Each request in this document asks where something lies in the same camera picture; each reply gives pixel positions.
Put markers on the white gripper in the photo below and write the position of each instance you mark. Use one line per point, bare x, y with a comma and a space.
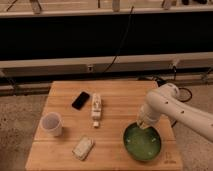
147, 117

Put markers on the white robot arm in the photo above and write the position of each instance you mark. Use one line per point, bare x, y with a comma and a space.
164, 100

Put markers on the green ceramic bowl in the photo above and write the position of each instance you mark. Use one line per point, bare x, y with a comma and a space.
142, 144

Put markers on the small white cube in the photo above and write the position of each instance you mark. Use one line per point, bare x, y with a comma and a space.
96, 124

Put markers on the black smartphone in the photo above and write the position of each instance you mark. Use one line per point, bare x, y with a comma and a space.
80, 100

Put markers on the white rectangular sponge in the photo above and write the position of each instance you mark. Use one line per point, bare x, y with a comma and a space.
83, 147

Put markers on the translucent plastic cup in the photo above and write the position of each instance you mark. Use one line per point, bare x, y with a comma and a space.
51, 123

